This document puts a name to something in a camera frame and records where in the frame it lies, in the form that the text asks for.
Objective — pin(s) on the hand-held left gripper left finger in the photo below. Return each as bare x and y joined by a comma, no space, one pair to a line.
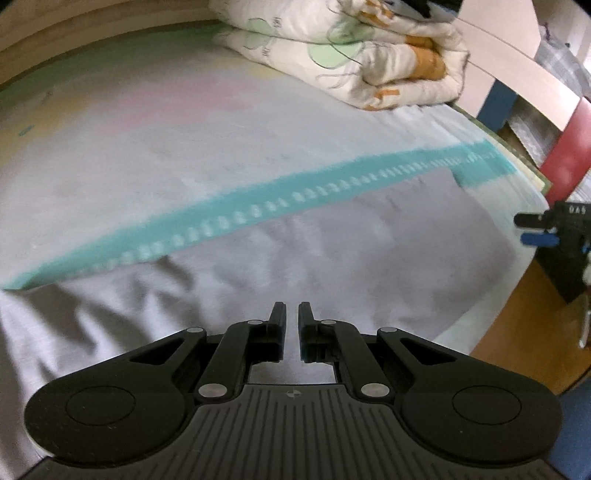
277,332

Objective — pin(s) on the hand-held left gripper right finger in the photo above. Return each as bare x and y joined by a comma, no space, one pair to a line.
305,332

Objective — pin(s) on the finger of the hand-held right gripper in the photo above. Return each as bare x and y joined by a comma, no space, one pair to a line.
531,220
538,240

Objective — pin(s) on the green bed mat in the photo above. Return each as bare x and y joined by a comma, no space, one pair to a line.
521,157

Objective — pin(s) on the colourful wooden shelf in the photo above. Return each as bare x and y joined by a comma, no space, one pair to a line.
508,55

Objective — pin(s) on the person's blue-clad leg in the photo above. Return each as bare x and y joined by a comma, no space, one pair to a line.
577,438

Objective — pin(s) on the pastel printed bed sheet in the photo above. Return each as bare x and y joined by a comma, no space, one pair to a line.
184,138

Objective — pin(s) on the folded floral quilt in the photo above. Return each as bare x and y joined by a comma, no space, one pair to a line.
360,50

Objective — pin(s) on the cream wooden bed headboard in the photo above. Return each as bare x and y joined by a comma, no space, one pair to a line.
83,32

